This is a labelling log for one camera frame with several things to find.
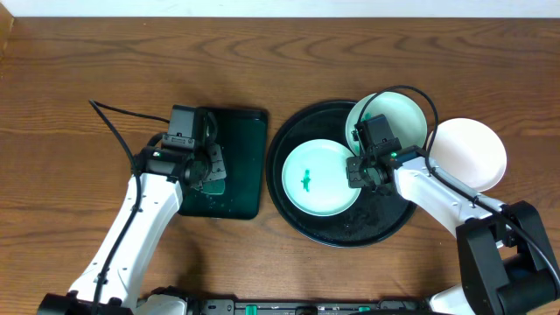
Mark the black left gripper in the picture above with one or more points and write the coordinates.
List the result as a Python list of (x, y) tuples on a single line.
[(216, 164)]

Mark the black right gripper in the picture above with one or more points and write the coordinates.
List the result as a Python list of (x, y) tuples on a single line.
[(354, 179)]

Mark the green wavy sponge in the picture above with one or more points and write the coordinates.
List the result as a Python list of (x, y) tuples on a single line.
[(215, 187)]

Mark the pale green plate bottom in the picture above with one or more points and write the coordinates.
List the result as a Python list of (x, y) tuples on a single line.
[(314, 178)]

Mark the pale green plate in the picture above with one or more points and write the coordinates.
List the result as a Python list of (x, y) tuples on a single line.
[(405, 118), (314, 178)]

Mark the white plate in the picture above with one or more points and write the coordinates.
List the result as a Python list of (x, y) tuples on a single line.
[(471, 152)]

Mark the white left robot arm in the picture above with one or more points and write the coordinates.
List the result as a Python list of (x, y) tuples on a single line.
[(111, 283)]

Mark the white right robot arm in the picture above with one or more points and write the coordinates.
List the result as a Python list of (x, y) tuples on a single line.
[(507, 265)]

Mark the black rectangular tray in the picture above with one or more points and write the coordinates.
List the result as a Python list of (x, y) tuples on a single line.
[(242, 137)]

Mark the black round tray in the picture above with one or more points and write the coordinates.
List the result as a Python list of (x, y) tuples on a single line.
[(370, 219)]

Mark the pale green plate top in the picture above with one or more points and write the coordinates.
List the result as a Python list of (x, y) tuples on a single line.
[(405, 118)]

